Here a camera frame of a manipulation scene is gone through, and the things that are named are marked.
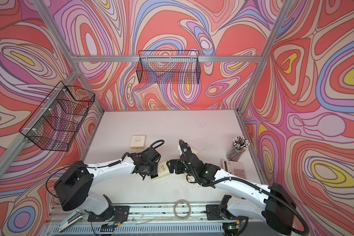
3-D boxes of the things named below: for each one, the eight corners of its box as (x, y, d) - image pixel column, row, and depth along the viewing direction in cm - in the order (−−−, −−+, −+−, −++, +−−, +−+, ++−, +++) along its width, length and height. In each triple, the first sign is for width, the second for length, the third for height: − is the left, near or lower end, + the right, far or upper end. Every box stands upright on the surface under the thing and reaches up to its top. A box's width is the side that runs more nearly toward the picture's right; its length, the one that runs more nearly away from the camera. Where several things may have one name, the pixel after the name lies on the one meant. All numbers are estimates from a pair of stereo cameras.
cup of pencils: (227, 162, 93) (236, 147, 79) (225, 150, 98) (232, 135, 85) (240, 162, 93) (251, 147, 79) (237, 150, 98) (246, 135, 85)
